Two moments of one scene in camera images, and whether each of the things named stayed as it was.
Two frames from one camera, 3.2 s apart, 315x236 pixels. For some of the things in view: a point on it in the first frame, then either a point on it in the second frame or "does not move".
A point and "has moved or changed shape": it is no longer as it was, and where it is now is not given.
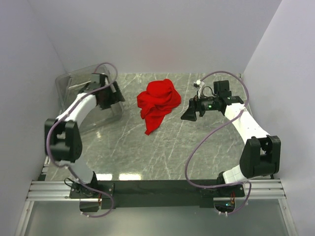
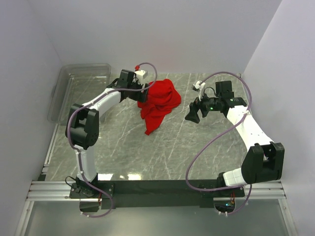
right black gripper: x=190 y=114 does not move
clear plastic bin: x=69 y=82 has moved or changed shape
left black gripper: x=115 y=97 -> x=141 y=97
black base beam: x=155 y=194 does not move
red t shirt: x=160 y=98 does not move
